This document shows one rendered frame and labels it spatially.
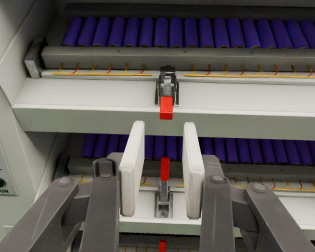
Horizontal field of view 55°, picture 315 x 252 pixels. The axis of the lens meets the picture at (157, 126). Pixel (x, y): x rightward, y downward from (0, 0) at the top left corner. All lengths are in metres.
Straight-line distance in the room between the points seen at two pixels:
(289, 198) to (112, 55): 0.35
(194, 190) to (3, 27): 0.29
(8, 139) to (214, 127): 0.25
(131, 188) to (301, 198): 0.41
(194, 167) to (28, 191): 0.35
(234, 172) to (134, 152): 0.35
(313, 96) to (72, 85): 0.29
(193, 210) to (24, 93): 0.28
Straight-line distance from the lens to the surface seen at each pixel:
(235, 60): 0.39
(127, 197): 0.16
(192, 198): 0.16
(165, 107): 0.29
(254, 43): 0.42
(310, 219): 0.53
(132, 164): 0.16
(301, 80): 0.41
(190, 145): 0.18
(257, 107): 0.37
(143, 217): 0.48
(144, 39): 0.41
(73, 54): 0.40
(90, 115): 0.36
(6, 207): 0.51
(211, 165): 0.17
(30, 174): 0.45
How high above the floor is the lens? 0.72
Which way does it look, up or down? 34 degrees down
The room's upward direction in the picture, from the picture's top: 1 degrees clockwise
